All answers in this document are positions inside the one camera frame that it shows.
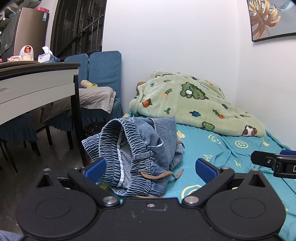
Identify brown refrigerator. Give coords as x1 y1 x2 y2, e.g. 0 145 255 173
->
1 8 50 62

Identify black mesh waste bin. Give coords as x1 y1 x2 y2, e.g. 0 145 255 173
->
83 122 106 139

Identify teal patterned bed sheet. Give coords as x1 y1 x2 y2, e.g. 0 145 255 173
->
99 111 296 241

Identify tissue pack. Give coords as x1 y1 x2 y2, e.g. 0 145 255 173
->
38 46 60 63

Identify blue covered chair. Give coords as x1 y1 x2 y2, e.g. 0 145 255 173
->
79 51 123 128
41 53 89 150

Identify white black desk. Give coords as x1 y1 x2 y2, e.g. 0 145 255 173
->
1 61 87 166

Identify blue denim jeans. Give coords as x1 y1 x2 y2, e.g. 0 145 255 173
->
82 117 184 197

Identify gold leaf framed picture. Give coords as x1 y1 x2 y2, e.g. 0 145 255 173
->
247 0 295 42

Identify beige cloth on chair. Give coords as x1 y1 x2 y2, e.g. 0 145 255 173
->
41 87 116 123

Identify white orange container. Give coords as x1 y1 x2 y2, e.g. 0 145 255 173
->
19 45 34 61

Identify green cartoon fleece blanket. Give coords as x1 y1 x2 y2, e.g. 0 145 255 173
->
129 71 266 138

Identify cream bottle on chair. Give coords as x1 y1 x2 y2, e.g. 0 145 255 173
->
80 79 98 88

